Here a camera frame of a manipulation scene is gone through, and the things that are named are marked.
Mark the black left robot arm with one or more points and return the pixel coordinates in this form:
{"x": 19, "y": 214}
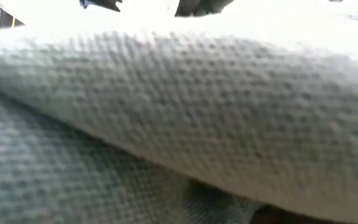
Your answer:
{"x": 104, "y": 3}

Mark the white waffle knit garment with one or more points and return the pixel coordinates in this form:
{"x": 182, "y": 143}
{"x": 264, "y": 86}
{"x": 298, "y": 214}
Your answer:
{"x": 197, "y": 109}

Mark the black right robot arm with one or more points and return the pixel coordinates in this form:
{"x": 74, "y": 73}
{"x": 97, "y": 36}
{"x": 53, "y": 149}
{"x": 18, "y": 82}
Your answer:
{"x": 197, "y": 7}

